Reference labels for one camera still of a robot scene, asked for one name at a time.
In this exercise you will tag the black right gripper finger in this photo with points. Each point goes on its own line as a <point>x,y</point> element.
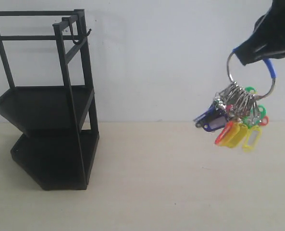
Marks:
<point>272,23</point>

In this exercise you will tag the colourful key tag bunch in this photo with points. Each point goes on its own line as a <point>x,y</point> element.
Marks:
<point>236,112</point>

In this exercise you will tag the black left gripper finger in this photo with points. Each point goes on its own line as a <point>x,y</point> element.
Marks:
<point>254,50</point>

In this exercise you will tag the black two-tier metal rack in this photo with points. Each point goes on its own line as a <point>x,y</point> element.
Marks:
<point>59,124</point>

